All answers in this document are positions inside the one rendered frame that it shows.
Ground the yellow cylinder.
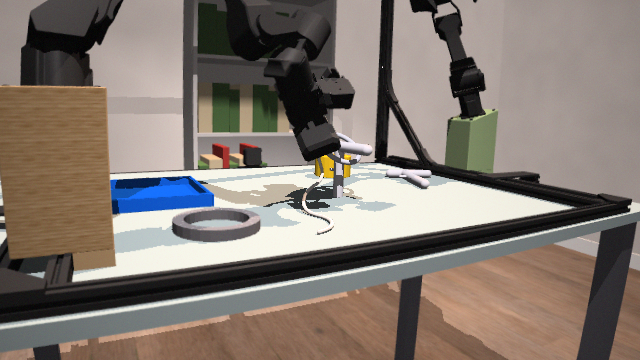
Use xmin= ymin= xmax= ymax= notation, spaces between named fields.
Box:
xmin=315 ymin=155 xmax=351 ymax=178

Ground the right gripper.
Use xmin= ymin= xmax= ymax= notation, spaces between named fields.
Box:
xmin=274 ymin=79 xmax=341 ymax=162

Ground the grey cylindrical rod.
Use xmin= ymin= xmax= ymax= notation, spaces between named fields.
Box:
xmin=339 ymin=141 xmax=372 ymax=156

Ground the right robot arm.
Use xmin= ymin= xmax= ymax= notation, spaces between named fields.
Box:
xmin=20 ymin=0 xmax=355 ymax=116

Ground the grey post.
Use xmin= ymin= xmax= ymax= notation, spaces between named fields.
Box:
xmin=333 ymin=150 xmax=345 ymax=198

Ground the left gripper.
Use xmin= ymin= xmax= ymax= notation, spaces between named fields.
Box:
xmin=410 ymin=0 xmax=438 ymax=14

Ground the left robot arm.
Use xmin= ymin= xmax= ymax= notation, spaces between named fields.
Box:
xmin=432 ymin=0 xmax=486 ymax=120

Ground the blue square tray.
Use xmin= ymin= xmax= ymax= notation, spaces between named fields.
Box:
xmin=111 ymin=176 xmax=214 ymax=214

